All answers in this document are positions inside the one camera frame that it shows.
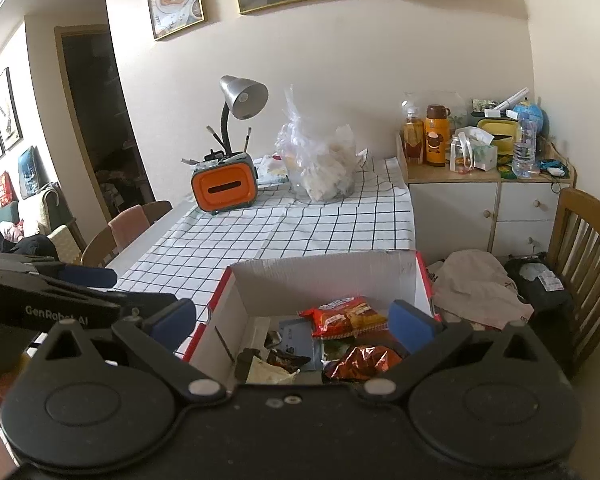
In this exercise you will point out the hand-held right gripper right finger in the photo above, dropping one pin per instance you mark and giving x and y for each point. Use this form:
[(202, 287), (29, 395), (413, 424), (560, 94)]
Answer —
[(410, 327)]

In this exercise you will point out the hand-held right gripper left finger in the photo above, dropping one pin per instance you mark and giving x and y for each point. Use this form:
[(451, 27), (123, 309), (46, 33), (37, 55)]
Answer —
[(172, 322)]

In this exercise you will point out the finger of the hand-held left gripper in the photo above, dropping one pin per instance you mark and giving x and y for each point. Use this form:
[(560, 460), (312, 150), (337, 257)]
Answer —
[(87, 276), (145, 302)]

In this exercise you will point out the dark brown snack packet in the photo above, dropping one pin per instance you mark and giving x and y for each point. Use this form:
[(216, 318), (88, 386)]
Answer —
[(365, 362)]

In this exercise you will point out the red snack packet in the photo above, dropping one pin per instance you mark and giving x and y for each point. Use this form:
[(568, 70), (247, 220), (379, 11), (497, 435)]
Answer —
[(345, 317)]

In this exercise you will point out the black snack packet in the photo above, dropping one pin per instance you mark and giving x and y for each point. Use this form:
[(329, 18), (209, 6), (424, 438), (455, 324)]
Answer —
[(244, 362)]

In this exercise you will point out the cream snack packet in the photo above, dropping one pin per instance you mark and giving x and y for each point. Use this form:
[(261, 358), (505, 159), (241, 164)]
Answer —
[(267, 374)]

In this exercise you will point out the small dark brown wrapper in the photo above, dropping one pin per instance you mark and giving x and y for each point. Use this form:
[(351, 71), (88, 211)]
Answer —
[(282, 356)]

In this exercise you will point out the white cardboard box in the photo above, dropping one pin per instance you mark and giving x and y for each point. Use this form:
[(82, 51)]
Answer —
[(305, 280)]

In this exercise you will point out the wooden chair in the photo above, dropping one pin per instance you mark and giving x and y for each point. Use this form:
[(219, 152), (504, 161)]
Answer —
[(100, 251), (590, 260), (160, 210)]

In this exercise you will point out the cream woven cushion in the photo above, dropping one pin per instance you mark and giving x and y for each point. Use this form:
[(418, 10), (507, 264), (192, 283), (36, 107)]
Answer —
[(62, 245)]

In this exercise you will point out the dark clothing pile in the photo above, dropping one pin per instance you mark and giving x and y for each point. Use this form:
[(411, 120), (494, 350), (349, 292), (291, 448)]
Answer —
[(35, 247)]

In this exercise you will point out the pink cloth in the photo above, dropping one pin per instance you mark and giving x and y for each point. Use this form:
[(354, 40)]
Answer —
[(130, 224)]

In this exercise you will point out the white cloth bag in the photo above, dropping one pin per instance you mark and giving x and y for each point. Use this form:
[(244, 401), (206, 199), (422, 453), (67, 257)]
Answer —
[(475, 285)]

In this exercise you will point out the blue pillow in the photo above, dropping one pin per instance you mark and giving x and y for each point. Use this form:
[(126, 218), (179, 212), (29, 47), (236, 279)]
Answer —
[(30, 172)]

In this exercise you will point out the white wooden cabinet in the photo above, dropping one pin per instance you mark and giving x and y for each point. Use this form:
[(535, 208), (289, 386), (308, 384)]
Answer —
[(455, 215)]

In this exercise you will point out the red pillow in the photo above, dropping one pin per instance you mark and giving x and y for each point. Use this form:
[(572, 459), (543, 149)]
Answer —
[(4, 187)]

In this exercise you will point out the orange teal tissue box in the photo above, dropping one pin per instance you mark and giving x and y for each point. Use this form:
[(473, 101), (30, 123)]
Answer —
[(225, 187)]

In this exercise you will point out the black bag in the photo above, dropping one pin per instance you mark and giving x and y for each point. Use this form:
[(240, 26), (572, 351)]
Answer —
[(545, 290)]

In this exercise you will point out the paintbrush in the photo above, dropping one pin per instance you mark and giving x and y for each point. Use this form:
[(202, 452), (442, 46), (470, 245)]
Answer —
[(215, 139), (248, 140)]

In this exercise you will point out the white printed packet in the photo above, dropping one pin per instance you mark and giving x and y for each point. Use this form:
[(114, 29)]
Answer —
[(270, 169)]

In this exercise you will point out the green small item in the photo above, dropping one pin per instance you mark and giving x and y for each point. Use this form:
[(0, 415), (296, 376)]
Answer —
[(506, 172)]

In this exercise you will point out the white gift bag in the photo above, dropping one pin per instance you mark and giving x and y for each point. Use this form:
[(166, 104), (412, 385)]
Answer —
[(472, 155)]

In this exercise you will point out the clear plastic bag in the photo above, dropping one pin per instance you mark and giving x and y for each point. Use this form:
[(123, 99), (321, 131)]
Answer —
[(320, 165)]

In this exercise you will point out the orange thermos bottle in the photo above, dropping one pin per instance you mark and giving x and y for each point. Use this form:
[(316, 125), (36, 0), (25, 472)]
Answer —
[(437, 142)]

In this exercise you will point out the amber oil bottle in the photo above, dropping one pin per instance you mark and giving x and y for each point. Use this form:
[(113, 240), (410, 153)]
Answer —
[(413, 137)]

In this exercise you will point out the clear water bottle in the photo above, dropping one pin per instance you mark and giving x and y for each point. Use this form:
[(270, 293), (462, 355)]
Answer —
[(524, 152)]

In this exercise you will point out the yellow tissue box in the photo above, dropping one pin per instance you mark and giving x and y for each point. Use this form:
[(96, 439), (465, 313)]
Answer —
[(500, 135)]

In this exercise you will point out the teal small gadget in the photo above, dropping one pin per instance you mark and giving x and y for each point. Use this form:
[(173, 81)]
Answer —
[(552, 167)]

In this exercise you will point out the silver desk lamp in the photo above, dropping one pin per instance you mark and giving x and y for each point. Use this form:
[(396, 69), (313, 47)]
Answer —
[(242, 95)]

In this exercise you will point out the white long box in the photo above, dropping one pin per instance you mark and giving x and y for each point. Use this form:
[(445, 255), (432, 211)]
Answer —
[(510, 101)]

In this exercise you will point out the blue globe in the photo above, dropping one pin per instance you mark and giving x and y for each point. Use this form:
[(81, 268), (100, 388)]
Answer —
[(535, 112)]

